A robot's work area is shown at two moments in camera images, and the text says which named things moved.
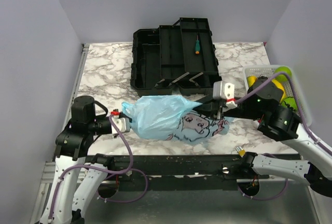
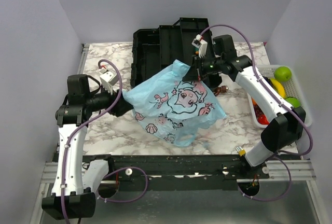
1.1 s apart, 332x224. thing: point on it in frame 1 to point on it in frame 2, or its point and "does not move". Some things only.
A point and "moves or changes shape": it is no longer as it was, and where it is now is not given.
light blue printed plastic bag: [170, 117] moves or changes shape
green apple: [282, 78] does not move
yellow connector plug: [240, 151] does not move
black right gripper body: [216, 109] to [205, 66]
